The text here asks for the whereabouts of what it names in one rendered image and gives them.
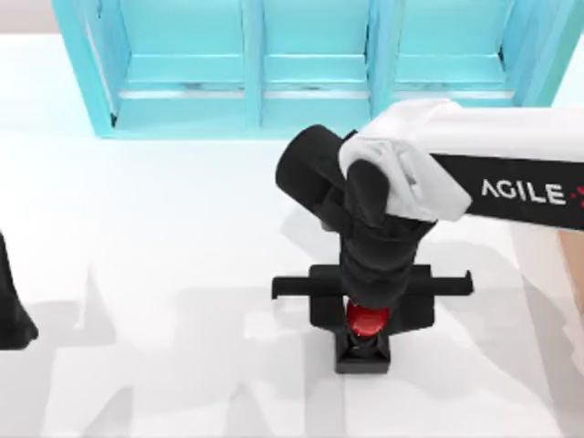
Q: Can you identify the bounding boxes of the red-capped dark bottle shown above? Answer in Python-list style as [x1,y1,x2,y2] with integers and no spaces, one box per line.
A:
[344,299,394,362]

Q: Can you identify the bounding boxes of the salmon-coloured box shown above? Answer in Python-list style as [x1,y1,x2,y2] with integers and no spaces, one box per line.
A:
[557,226,584,317]

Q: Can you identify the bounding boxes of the light blue rack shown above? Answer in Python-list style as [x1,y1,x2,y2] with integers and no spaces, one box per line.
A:
[50,0,584,138]

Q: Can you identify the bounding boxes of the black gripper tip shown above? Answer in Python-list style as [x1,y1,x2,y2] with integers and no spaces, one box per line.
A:
[0,232,40,353]

